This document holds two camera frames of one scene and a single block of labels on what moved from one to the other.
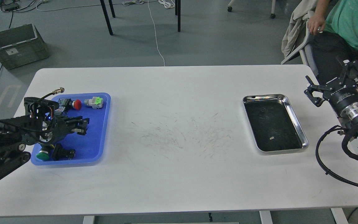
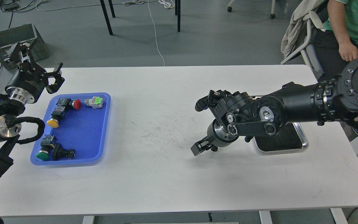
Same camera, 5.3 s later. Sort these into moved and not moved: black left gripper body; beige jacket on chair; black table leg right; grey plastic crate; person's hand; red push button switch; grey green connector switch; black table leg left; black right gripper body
Moved: black right gripper body; black left gripper body; person's hand
Not moved: red push button switch; grey plastic crate; black table leg right; beige jacket on chair; black table leg left; grey green connector switch
